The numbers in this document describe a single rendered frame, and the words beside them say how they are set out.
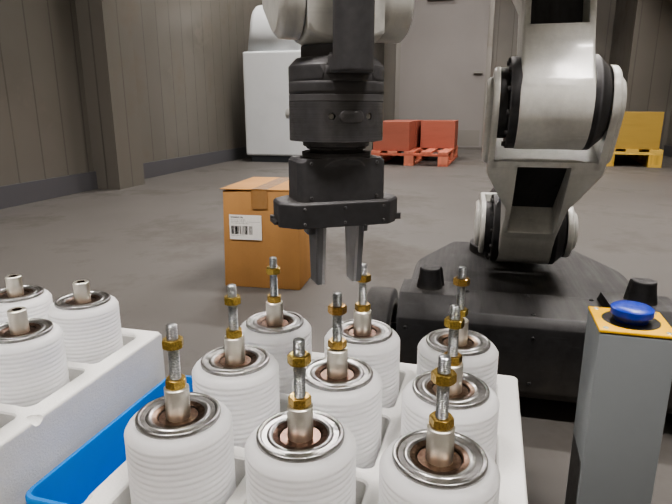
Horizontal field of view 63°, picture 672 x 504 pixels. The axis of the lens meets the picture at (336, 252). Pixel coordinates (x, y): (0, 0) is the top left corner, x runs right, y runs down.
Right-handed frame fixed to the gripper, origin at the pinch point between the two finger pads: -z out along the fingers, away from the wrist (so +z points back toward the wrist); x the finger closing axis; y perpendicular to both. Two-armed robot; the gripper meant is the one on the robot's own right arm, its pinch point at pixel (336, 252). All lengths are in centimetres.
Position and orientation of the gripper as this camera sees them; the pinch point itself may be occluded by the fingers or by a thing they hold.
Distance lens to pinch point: 55.0
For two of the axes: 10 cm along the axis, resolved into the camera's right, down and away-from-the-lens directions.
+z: 0.0, -9.7, -2.5
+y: -3.2, -2.4, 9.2
